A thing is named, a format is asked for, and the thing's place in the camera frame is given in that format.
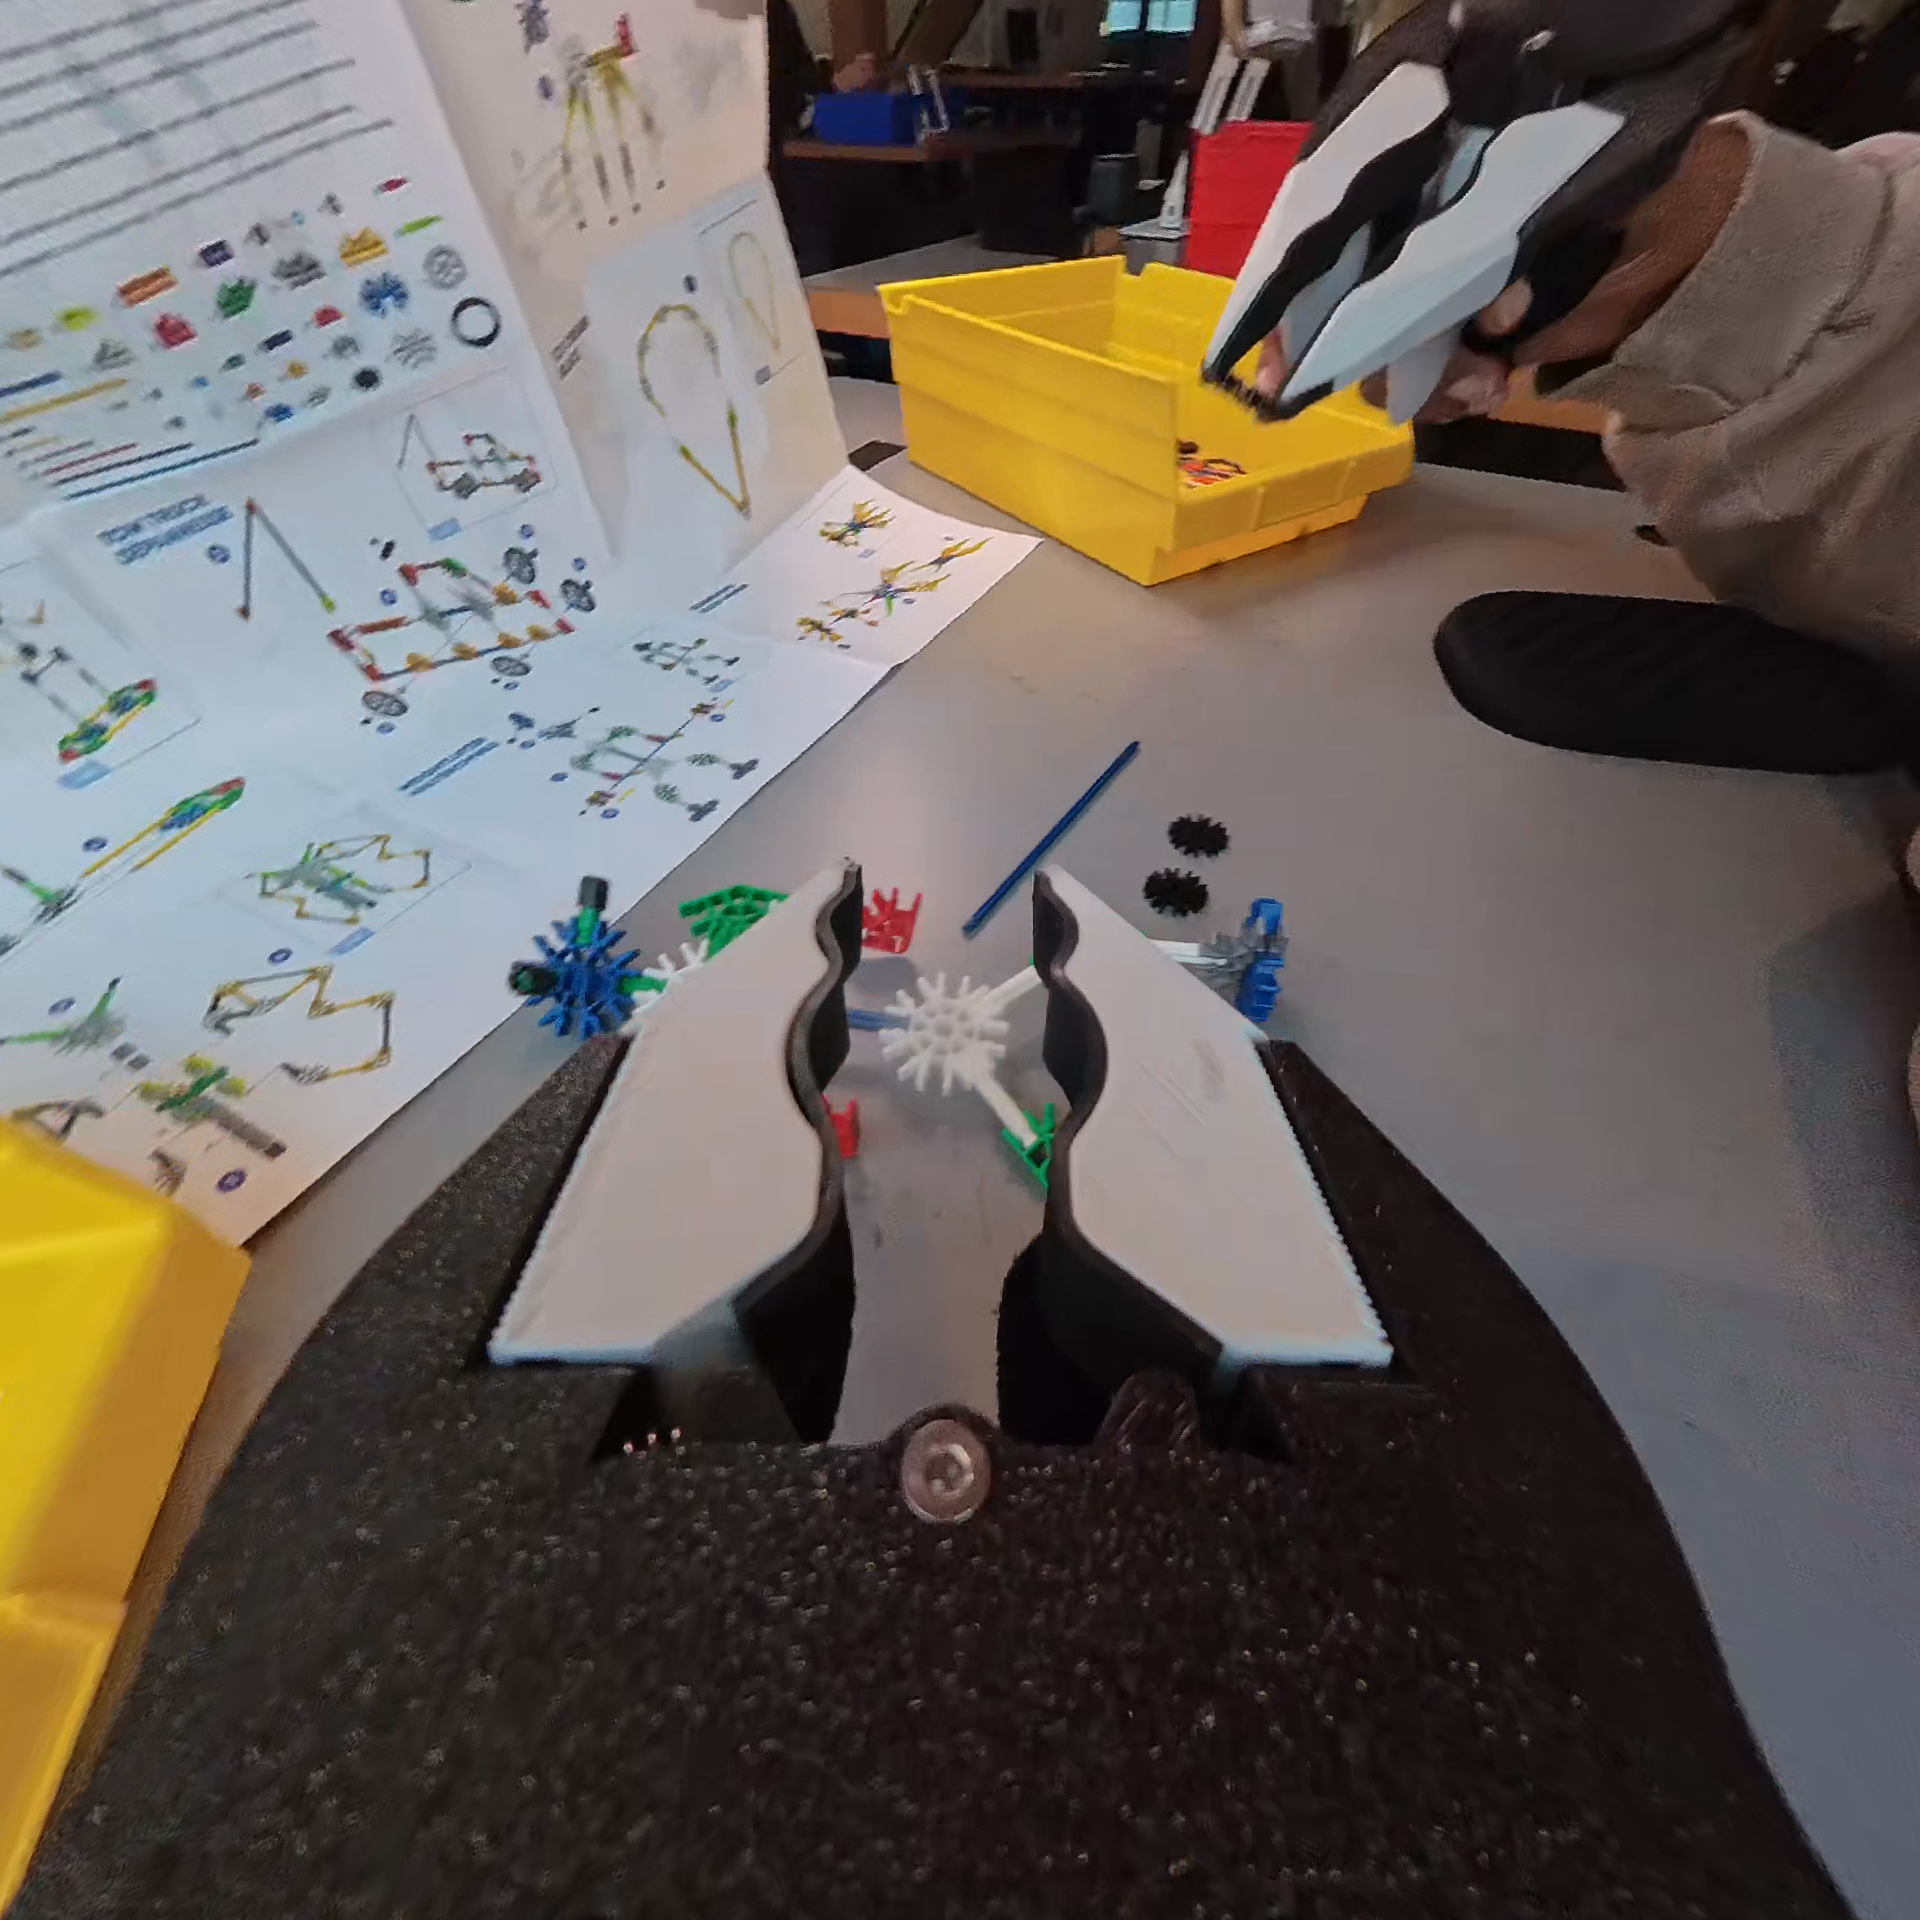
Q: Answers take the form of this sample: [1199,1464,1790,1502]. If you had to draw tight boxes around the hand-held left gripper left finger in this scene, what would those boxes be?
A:
[489,860,868,1440]

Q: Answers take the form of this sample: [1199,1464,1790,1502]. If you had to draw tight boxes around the person's right forearm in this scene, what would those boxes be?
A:
[1545,111,1920,677]

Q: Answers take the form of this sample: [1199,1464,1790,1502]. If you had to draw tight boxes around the red storage bin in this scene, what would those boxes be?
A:
[1183,118,1319,278]

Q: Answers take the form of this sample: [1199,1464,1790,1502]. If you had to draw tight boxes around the yellow bin with dark parts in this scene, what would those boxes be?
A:
[877,256,1418,588]

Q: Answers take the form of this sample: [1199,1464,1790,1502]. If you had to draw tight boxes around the folded paper instruction sheet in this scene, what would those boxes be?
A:
[0,0,1045,1247]

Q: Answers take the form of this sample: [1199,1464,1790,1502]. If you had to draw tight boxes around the wooden table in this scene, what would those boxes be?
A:
[802,231,1121,344]

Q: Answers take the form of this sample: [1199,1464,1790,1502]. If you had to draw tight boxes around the wooden shelf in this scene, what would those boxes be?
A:
[780,128,1081,165]

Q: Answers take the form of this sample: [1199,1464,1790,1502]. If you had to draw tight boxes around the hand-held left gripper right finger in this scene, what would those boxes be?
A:
[997,866,1394,1430]

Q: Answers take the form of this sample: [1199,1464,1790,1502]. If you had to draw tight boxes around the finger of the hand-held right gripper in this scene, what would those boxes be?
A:
[1277,103,1635,423]
[1199,60,1457,399]

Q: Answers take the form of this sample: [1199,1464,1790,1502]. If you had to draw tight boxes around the person's right hand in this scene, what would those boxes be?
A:
[1425,124,1718,429]

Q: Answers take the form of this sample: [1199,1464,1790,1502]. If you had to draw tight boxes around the thin blue rod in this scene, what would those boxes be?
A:
[962,741,1142,934]

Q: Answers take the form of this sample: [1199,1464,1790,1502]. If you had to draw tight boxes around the yellow bin with red rods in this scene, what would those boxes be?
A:
[0,1118,252,1862]

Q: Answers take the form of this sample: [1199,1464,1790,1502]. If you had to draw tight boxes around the white metal stand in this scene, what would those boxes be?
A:
[1117,37,1277,243]

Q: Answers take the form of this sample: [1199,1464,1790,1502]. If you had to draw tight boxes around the colourful construction toy figure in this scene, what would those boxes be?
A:
[510,874,1289,1192]

